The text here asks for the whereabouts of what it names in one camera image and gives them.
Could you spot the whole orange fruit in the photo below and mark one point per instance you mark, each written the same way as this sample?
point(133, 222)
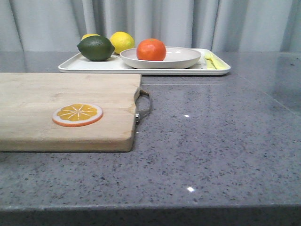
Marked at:
point(151, 50)

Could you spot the white rectangular tray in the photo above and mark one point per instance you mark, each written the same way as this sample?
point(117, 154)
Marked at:
point(80, 64)

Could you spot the yellow lemon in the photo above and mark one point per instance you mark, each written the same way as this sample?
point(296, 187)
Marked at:
point(122, 41)
point(89, 35)

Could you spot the yellow utensil on tray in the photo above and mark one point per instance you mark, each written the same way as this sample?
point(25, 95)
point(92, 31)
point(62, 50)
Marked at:
point(216, 62)

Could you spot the green lime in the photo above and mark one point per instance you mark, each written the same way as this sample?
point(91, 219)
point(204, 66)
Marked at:
point(96, 48)

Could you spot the orange slice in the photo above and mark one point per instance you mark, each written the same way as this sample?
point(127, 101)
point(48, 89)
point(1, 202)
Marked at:
point(77, 115)

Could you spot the rear yellow lemon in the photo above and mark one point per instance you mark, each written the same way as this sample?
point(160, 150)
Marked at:
point(89, 35)

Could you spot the shallow white plate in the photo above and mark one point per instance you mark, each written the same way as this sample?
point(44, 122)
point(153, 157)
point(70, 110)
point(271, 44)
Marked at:
point(176, 58)

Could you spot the wooden cutting board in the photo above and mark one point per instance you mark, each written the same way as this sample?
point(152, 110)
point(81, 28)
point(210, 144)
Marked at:
point(28, 101)

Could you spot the grey curtain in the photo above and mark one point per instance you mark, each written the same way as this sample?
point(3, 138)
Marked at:
point(218, 25)

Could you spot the front yellow lemon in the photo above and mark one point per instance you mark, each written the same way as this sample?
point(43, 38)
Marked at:
point(122, 41)

